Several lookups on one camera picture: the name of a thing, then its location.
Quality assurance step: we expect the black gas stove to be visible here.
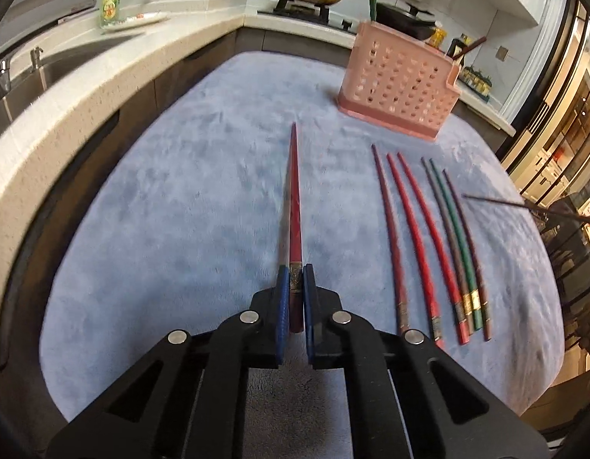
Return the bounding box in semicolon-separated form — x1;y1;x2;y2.
257;0;358;34

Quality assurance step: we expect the chrome soap dispenser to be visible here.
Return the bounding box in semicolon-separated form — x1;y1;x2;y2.
29;47;44;89

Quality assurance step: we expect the white plate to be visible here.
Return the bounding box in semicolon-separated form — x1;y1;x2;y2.
104;11;169;34

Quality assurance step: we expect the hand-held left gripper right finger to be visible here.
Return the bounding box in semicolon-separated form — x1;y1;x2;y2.
302;263;551;459

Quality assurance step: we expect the pink perforated utensil basket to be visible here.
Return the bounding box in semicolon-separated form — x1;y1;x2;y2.
337;20;463;143

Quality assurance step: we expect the blue fleece blanket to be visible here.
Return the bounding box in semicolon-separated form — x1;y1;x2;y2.
39;50;563;424

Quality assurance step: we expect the seasoning jar set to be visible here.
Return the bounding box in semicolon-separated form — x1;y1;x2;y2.
460;64;491;96

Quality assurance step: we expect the dark brown chopstick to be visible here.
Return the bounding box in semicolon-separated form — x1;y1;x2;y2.
455;36;488;65
461;193;590;225

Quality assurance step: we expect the dark red chopstick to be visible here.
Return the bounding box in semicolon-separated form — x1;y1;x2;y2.
371;144;410;336

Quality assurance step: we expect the sliding glass door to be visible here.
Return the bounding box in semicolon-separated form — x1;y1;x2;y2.
498;0;590;441

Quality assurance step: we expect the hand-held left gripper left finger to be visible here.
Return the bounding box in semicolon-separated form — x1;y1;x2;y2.
46;265;291;459

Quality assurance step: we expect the steel sink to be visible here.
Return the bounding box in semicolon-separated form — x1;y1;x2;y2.
0;33;143;139

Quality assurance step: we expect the white stone countertop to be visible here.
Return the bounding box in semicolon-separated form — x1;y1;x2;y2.
0;7;515;249

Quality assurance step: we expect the chrome faucet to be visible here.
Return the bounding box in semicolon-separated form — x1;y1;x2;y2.
0;48;13;101

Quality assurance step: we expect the black wok with lid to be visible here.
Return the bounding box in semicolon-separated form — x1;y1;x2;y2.
375;2;436;41

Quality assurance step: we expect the dark soy sauce bottle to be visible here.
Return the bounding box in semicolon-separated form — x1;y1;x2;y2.
447;33;468;60

